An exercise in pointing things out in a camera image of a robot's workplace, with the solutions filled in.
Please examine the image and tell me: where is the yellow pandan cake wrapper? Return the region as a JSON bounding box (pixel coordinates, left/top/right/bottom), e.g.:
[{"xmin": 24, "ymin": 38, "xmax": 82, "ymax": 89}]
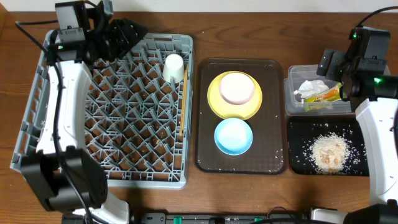
[{"xmin": 303, "ymin": 83, "xmax": 343, "ymax": 103}]

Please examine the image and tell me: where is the white tissue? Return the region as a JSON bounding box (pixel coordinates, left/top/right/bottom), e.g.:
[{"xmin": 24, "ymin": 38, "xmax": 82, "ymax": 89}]
[{"xmin": 294, "ymin": 80, "xmax": 329, "ymax": 99}]

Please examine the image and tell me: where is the cream plastic cup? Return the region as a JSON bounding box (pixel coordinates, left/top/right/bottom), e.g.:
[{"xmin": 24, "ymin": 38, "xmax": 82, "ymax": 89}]
[{"xmin": 162, "ymin": 54, "xmax": 185, "ymax": 83}]

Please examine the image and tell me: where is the wooden chopstick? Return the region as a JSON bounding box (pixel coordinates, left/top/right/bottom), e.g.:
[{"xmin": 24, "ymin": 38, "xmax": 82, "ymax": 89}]
[
  {"xmin": 178, "ymin": 64, "xmax": 187, "ymax": 136},
  {"xmin": 182, "ymin": 64, "xmax": 189, "ymax": 134}
]

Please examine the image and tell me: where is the pink plastic bowl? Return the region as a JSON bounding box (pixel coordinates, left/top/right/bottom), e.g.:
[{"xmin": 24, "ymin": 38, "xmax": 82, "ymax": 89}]
[{"xmin": 219, "ymin": 72, "xmax": 255, "ymax": 105}]

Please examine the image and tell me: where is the light blue rice bowl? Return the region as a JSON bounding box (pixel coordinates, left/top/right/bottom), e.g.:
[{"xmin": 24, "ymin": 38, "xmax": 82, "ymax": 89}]
[{"xmin": 214, "ymin": 118, "xmax": 254, "ymax": 156}]

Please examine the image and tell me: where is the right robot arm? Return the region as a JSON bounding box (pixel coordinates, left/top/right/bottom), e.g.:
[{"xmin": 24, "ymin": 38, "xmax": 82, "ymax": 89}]
[{"xmin": 310, "ymin": 49, "xmax": 397, "ymax": 223}]

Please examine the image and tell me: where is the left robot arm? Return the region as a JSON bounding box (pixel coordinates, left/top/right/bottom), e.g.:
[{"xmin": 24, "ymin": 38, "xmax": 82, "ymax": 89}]
[{"xmin": 21, "ymin": 1, "xmax": 147, "ymax": 223}]

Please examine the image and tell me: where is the grey dishwasher rack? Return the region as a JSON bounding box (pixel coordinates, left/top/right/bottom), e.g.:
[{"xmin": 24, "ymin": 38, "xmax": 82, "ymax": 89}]
[{"xmin": 9, "ymin": 30, "xmax": 194, "ymax": 190}]

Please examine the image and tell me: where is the pile of rice waste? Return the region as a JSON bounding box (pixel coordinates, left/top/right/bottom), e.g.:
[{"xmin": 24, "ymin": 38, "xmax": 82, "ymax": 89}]
[{"xmin": 295, "ymin": 123, "xmax": 368, "ymax": 175}]

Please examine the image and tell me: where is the clear plastic bin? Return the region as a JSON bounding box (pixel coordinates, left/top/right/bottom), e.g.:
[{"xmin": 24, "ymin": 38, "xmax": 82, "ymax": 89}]
[{"xmin": 284, "ymin": 64, "xmax": 354, "ymax": 116}]

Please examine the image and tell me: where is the black plastic tray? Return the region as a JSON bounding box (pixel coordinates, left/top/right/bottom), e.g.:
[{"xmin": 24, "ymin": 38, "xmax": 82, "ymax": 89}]
[{"xmin": 286, "ymin": 116, "xmax": 371, "ymax": 177}]

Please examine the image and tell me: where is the dark brown serving tray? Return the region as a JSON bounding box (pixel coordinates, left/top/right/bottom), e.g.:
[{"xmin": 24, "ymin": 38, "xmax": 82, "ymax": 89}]
[{"xmin": 195, "ymin": 58, "xmax": 285, "ymax": 175}]

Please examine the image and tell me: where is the yellow plastic plate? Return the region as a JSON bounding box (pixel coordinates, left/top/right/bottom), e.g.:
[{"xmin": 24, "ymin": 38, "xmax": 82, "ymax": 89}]
[{"xmin": 207, "ymin": 71, "xmax": 262, "ymax": 120}]

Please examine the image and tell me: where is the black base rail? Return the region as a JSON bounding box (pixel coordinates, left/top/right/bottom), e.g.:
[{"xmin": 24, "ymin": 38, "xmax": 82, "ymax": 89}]
[{"xmin": 128, "ymin": 211, "xmax": 312, "ymax": 224}]

